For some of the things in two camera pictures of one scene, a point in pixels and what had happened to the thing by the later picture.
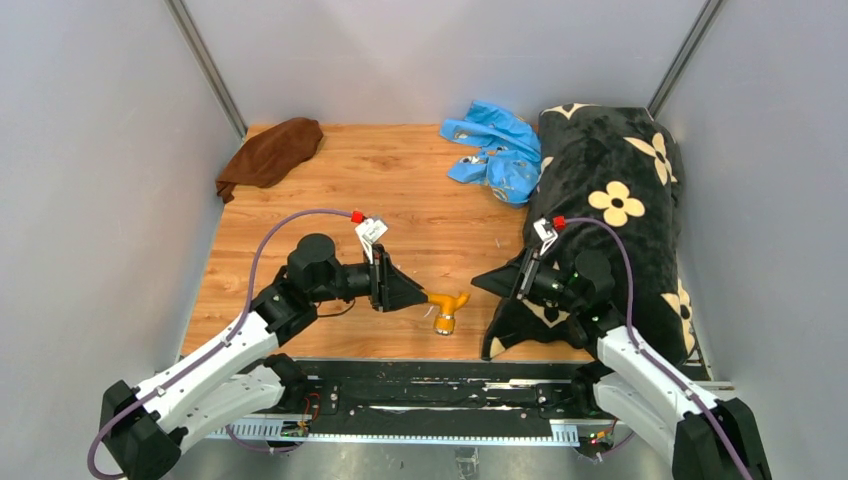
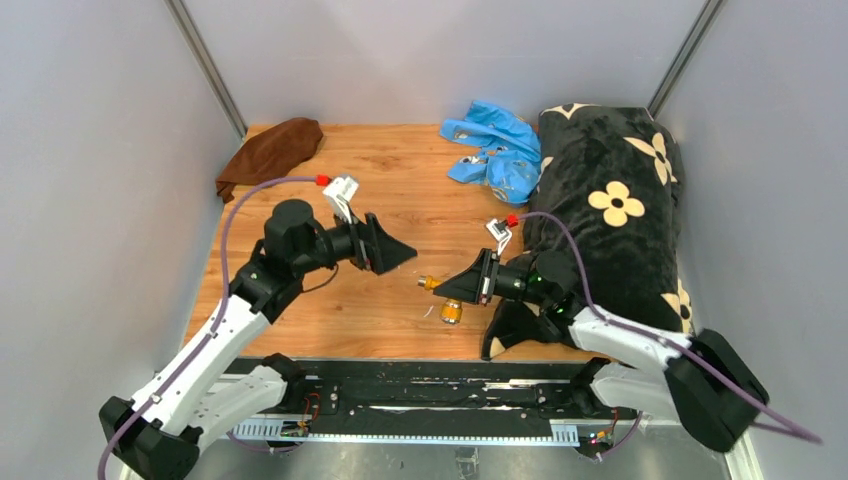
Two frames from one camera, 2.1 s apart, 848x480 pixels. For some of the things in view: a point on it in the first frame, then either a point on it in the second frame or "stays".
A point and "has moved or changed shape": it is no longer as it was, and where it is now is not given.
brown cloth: x=270 y=154 stays
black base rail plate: x=433 y=390 stays
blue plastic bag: x=509 y=156 stays
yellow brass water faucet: x=444 y=323 has moved or changed shape
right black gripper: x=501 y=282 -> x=470 y=285
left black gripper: x=389 y=288 -> x=389 y=252
